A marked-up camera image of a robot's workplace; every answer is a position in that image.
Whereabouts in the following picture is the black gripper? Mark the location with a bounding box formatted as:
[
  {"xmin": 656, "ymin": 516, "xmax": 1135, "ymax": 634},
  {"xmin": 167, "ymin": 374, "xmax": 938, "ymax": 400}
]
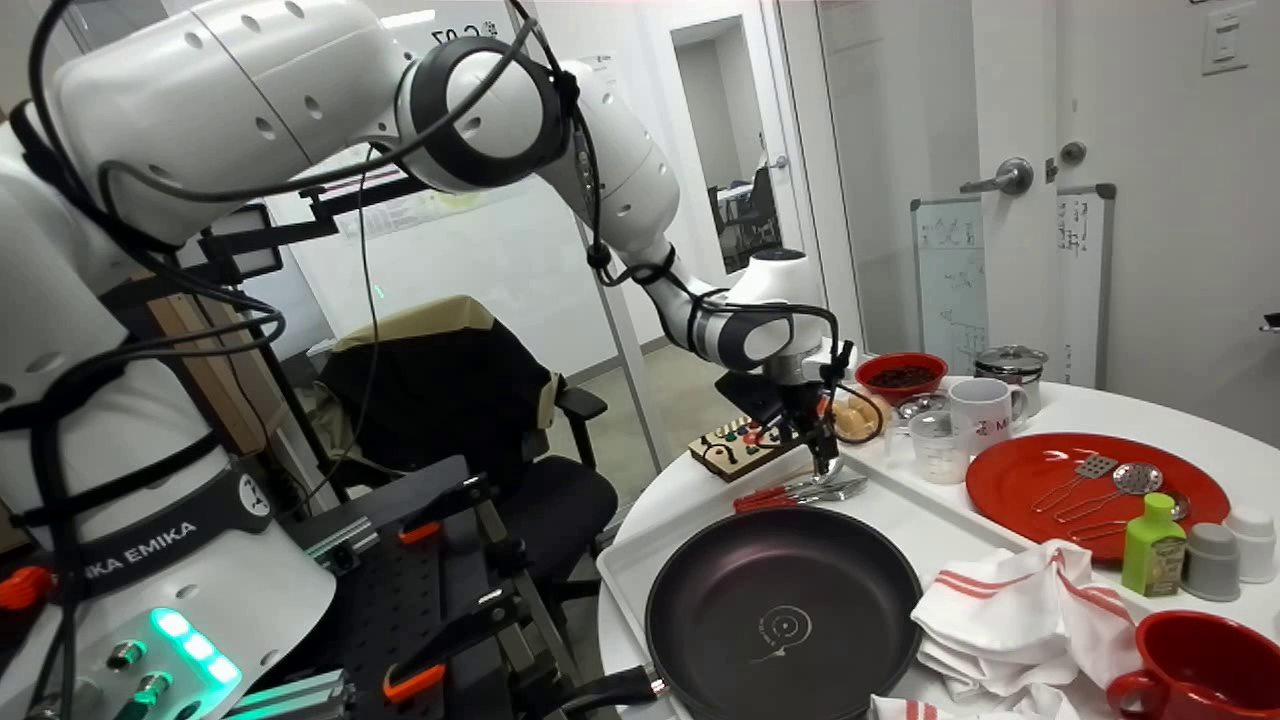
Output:
[{"xmin": 719, "ymin": 373, "xmax": 843, "ymax": 474}]

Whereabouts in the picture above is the red-handled fork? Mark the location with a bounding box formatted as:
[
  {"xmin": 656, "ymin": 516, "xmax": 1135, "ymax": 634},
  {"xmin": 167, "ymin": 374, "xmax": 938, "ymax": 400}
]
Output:
[{"xmin": 733, "ymin": 468, "xmax": 872, "ymax": 518}]

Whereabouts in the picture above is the small grey plastic cup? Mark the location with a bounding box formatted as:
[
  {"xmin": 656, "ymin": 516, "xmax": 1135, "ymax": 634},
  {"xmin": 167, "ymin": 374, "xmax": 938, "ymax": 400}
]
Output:
[{"xmin": 1185, "ymin": 518, "xmax": 1243, "ymax": 602}]

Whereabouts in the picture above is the red cup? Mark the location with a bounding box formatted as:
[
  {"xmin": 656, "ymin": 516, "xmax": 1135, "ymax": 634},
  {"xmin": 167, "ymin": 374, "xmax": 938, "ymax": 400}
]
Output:
[{"xmin": 1100, "ymin": 609, "xmax": 1280, "ymax": 720}]

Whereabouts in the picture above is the small white plastic cup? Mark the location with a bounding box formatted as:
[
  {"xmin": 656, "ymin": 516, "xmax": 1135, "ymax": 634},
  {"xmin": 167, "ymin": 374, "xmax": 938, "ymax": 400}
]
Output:
[{"xmin": 1229, "ymin": 511, "xmax": 1280, "ymax": 587}]

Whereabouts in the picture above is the tan bread roll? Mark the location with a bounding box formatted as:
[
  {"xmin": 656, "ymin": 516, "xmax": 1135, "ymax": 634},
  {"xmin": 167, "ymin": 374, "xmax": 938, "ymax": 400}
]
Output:
[{"xmin": 831, "ymin": 388, "xmax": 887, "ymax": 447}]

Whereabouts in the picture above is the red bowl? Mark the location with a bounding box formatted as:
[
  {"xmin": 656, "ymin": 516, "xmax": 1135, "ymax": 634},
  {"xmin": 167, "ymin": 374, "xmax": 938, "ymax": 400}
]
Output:
[{"xmin": 851, "ymin": 348, "xmax": 953, "ymax": 407}]

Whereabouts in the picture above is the small steel lidded jar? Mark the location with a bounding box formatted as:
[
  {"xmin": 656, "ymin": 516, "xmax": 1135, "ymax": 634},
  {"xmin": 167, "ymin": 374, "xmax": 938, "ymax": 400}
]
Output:
[{"xmin": 893, "ymin": 392, "xmax": 944, "ymax": 432}]

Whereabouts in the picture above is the clear drinking glass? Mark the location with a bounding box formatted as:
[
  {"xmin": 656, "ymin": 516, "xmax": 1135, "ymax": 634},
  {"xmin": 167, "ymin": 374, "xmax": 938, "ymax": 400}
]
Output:
[{"xmin": 909, "ymin": 395, "xmax": 974, "ymax": 486}]

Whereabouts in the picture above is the white tray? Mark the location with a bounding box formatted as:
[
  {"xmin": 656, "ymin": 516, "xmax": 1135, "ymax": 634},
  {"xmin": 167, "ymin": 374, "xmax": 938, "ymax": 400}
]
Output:
[{"xmin": 591, "ymin": 439, "xmax": 1074, "ymax": 720}]

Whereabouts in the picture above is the white mug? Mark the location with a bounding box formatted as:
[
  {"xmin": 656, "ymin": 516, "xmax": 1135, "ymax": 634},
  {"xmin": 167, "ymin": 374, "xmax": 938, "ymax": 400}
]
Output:
[{"xmin": 944, "ymin": 373, "xmax": 1033, "ymax": 442}]

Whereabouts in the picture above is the black frying pan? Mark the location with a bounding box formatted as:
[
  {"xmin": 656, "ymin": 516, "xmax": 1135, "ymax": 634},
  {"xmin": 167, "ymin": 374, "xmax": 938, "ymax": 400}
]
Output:
[{"xmin": 556, "ymin": 501, "xmax": 930, "ymax": 720}]

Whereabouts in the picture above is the small leaning whiteboard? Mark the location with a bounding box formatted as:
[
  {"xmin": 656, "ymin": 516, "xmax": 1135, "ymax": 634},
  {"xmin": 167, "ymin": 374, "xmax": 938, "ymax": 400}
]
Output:
[{"xmin": 909, "ymin": 194, "xmax": 993, "ymax": 378}]

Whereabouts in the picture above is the red plate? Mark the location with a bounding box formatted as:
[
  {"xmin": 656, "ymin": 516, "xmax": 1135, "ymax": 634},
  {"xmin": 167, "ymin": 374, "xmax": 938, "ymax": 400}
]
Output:
[{"xmin": 962, "ymin": 427, "xmax": 1235, "ymax": 567}]

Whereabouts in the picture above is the white red-striped towel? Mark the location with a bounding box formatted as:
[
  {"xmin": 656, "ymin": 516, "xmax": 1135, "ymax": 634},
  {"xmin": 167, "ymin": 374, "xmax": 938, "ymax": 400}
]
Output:
[{"xmin": 872, "ymin": 536, "xmax": 1150, "ymax": 720}]

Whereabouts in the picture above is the white leaning panel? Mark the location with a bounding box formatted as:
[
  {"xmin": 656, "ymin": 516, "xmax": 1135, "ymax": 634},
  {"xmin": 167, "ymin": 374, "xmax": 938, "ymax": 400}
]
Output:
[{"xmin": 1057, "ymin": 181, "xmax": 1121, "ymax": 392}]

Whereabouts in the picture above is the white door with window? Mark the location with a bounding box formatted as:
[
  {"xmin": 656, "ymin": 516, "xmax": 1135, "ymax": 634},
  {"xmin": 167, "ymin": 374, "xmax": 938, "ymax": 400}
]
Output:
[{"xmin": 669, "ymin": 10, "xmax": 812, "ymax": 273}]

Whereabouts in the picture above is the small silver round piece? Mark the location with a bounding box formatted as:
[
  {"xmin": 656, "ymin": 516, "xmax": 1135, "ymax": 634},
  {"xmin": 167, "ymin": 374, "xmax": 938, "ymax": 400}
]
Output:
[{"xmin": 1111, "ymin": 460, "xmax": 1168, "ymax": 501}]

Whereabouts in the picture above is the silver door lever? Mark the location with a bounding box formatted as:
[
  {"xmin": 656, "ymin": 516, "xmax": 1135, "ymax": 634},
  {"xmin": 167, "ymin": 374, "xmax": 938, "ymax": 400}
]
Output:
[{"xmin": 957, "ymin": 156, "xmax": 1038, "ymax": 198}]

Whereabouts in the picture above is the green plastic bottle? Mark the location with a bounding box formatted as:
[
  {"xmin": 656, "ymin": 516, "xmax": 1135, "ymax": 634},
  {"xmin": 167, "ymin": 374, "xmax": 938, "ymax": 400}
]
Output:
[{"xmin": 1116, "ymin": 486, "xmax": 1192, "ymax": 599}]

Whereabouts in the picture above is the black office chair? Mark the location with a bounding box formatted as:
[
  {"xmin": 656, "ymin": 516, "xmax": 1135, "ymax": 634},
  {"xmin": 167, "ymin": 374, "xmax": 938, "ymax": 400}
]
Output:
[{"xmin": 313, "ymin": 315, "xmax": 626, "ymax": 591}]

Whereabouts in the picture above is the silver deadbolt knob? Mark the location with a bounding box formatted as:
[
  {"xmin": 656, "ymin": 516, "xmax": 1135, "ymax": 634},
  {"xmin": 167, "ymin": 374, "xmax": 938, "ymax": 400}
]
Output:
[{"xmin": 1039, "ymin": 135, "xmax": 1092, "ymax": 186}]

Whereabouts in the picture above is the black perforated robot table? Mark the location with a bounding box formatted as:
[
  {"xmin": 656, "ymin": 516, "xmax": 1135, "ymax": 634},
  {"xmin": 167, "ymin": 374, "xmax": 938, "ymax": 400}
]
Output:
[{"xmin": 272, "ymin": 455, "xmax": 605, "ymax": 720}]

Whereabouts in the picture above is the tan jacket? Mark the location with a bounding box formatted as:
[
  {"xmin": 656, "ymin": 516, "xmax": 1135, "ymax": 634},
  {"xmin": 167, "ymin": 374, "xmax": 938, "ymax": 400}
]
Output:
[{"xmin": 323, "ymin": 290, "xmax": 538, "ymax": 355}]

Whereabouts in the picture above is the silver aluminium bar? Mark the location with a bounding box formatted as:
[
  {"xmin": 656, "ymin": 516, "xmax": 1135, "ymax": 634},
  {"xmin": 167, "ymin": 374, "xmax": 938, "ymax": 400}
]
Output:
[{"xmin": 221, "ymin": 664, "xmax": 351, "ymax": 720}]

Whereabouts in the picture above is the black light panel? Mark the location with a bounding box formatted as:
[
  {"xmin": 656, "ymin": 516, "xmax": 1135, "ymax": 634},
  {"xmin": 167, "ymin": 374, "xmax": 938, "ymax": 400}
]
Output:
[{"xmin": 197, "ymin": 194, "xmax": 288, "ymax": 286}]

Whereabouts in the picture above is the wooden plank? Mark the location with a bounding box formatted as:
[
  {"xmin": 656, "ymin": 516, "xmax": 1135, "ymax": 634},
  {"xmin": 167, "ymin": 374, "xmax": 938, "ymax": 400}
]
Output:
[{"xmin": 135, "ymin": 286, "xmax": 272, "ymax": 465}]

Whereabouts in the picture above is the wooden toy switch board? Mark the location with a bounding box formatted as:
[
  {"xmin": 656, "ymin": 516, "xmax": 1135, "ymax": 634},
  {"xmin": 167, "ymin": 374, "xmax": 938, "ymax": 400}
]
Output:
[{"xmin": 686, "ymin": 411, "xmax": 816, "ymax": 486}]

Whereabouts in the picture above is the black clamp orange handle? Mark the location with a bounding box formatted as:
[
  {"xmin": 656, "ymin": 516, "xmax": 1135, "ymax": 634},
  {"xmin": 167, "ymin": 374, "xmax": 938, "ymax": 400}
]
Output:
[
  {"xmin": 0, "ymin": 564, "xmax": 60, "ymax": 615},
  {"xmin": 375, "ymin": 583, "xmax": 538, "ymax": 713},
  {"xmin": 283, "ymin": 470, "xmax": 492, "ymax": 573}
]

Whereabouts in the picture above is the thin black camera cable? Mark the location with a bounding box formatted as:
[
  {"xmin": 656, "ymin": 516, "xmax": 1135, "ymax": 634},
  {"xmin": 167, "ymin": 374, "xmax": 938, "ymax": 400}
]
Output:
[{"xmin": 351, "ymin": 194, "xmax": 388, "ymax": 336}]

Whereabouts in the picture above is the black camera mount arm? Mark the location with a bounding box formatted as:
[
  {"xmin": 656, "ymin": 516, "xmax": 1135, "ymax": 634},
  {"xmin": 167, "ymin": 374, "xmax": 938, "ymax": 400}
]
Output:
[{"xmin": 297, "ymin": 167, "xmax": 446, "ymax": 224}]

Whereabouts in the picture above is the white light switch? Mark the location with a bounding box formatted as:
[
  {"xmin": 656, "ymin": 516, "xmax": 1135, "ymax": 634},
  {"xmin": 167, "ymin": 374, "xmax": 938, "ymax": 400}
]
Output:
[{"xmin": 1195, "ymin": 0, "xmax": 1254, "ymax": 81}]

